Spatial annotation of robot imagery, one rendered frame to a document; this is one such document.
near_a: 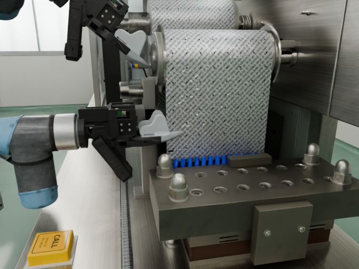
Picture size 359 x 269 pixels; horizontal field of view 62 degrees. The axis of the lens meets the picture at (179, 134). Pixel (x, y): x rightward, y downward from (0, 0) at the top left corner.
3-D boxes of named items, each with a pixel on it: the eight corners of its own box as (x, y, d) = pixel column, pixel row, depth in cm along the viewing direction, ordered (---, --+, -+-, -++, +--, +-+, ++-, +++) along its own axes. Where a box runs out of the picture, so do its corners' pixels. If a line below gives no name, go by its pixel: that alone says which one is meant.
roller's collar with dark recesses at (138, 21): (128, 36, 90) (127, 13, 88) (148, 36, 91) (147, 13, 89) (129, 35, 84) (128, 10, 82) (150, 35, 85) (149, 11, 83)
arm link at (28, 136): (9, 150, 64) (2, 111, 61) (63, 147, 66) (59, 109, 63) (-5, 165, 56) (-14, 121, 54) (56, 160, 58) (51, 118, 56)
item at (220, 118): (166, 164, 68) (165, 82, 62) (262, 157, 72) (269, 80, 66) (166, 165, 67) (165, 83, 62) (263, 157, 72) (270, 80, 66)
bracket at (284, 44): (266, 47, 73) (267, 38, 72) (288, 47, 74) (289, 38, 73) (276, 47, 68) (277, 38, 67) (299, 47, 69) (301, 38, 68)
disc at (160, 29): (156, 87, 75) (154, 25, 71) (157, 87, 75) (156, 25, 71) (164, 98, 61) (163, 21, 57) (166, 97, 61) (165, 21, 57)
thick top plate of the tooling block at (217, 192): (149, 195, 64) (148, 169, 63) (314, 179, 72) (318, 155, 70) (159, 242, 49) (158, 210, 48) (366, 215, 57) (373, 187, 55)
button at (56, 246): (38, 243, 60) (36, 232, 59) (74, 238, 61) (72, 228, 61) (28, 267, 53) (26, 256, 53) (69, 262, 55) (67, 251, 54)
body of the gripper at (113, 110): (139, 109, 58) (75, 111, 56) (140, 149, 61) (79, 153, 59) (136, 101, 66) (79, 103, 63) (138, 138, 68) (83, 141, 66)
